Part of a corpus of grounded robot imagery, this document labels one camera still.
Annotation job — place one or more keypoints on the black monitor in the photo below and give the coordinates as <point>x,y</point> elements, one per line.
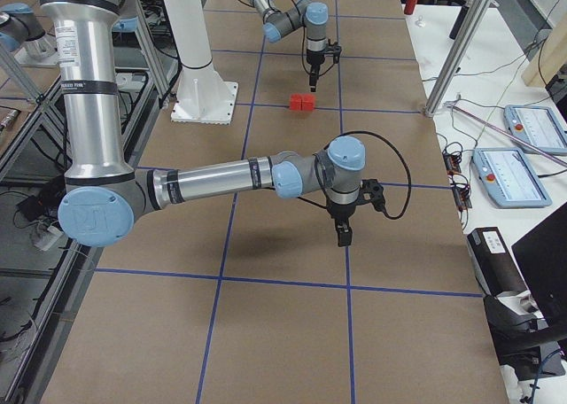
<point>541,257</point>

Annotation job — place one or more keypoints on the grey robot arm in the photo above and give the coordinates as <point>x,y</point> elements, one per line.
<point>310,16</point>

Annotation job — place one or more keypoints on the blue teach pendant near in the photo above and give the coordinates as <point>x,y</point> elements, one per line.
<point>509,179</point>

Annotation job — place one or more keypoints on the red block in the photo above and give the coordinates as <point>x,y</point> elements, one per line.
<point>308,102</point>
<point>295,102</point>

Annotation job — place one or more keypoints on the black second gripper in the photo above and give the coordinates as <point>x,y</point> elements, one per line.
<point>340,213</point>

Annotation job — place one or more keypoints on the black power adapter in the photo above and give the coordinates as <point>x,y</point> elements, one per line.
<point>494,267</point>

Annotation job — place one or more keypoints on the small circuit board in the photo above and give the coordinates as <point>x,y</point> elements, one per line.
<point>459,183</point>

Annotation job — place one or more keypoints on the blue teach pendant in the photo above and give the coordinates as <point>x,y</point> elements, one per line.
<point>537,126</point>
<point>509,179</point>

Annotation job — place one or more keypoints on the metal rod green tip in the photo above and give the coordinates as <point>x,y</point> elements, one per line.
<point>503,131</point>

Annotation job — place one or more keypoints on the blue teach pendant far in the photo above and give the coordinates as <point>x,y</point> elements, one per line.
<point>537,126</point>

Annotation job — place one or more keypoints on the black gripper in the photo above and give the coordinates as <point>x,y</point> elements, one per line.
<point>314,58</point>

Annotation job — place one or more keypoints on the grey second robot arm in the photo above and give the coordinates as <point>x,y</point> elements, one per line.
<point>180,161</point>

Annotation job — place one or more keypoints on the aluminium frame post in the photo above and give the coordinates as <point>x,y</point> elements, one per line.
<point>461,43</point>

